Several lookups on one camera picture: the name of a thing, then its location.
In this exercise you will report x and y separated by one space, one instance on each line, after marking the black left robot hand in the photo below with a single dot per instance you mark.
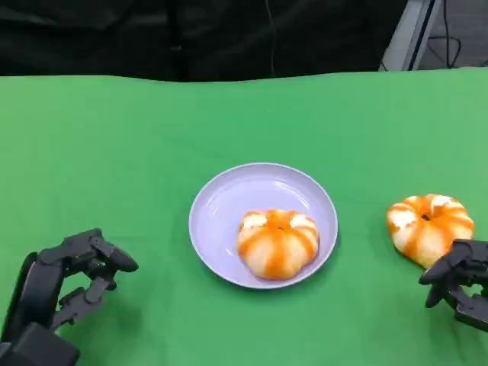
38 286

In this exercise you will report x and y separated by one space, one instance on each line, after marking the grey metal frame post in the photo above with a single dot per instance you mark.
411 34

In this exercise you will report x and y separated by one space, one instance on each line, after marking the black backdrop curtain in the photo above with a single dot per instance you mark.
114 34

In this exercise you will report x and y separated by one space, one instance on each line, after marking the green table cloth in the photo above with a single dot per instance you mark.
244 126

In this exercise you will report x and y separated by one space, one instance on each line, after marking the lilac plate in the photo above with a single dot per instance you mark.
228 198

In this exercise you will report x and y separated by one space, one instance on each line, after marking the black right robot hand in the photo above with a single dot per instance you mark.
463 272

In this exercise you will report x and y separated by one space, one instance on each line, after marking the orange white toy bread roll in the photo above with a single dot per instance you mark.
278 244
423 228

